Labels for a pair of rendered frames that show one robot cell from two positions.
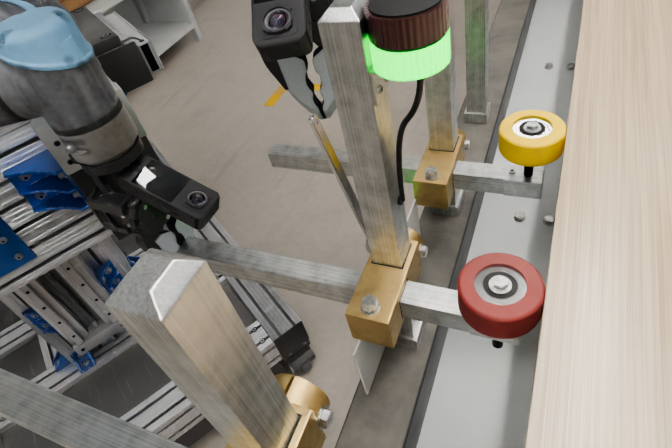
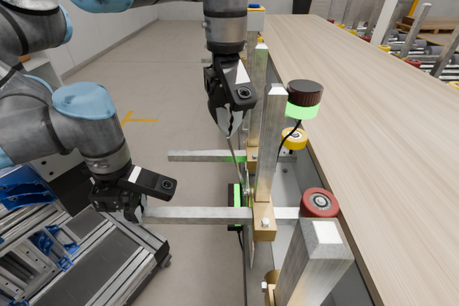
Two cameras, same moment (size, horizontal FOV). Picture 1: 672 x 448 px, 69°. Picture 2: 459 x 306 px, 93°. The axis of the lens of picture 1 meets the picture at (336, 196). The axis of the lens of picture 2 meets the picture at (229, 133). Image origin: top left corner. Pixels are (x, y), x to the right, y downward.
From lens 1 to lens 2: 24 cm
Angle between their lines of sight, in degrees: 25
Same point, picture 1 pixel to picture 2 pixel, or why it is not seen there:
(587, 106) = (308, 125)
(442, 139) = (254, 141)
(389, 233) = (268, 186)
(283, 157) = (176, 156)
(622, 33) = not seen: hidden behind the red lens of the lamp
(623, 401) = (386, 238)
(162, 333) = (343, 266)
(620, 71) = not seen: hidden behind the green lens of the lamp
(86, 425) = not seen: outside the picture
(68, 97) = (104, 134)
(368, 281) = (257, 211)
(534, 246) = (283, 182)
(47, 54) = (98, 110)
